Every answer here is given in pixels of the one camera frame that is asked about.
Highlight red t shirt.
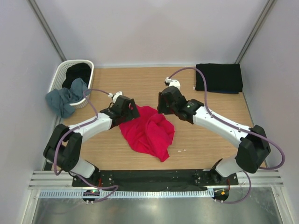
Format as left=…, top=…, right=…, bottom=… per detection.
left=119, top=106, right=175, bottom=162

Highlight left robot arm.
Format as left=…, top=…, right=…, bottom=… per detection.
left=43, top=95, right=140, bottom=187

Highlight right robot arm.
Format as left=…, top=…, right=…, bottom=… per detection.
left=157, top=86, right=271, bottom=185

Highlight folded navy t shirt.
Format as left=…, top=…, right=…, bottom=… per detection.
left=210, top=91, right=239, bottom=94

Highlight folded black t shirt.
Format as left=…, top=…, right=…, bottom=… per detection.
left=196, top=63, right=243, bottom=92

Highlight black t shirt in basket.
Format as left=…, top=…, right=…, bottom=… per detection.
left=62, top=63, right=92, bottom=89

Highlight grey blue t shirt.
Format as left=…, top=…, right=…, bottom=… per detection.
left=45, top=78, right=87, bottom=119

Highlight white plastic basket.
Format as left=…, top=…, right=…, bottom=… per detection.
left=45, top=60, right=94, bottom=118

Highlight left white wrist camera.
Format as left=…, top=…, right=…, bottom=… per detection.
left=108, top=91, right=123, bottom=103

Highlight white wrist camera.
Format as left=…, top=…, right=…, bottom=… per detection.
left=108, top=91, right=123, bottom=103
left=164, top=77, right=181, bottom=90

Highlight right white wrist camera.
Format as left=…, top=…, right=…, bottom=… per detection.
left=164, top=77, right=181, bottom=90

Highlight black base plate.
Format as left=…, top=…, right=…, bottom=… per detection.
left=71, top=169, right=239, bottom=190

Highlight slotted cable duct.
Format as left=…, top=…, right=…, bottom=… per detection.
left=39, top=189, right=214, bottom=199

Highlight aluminium frame rail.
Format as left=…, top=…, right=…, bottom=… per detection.
left=29, top=169, right=283, bottom=192

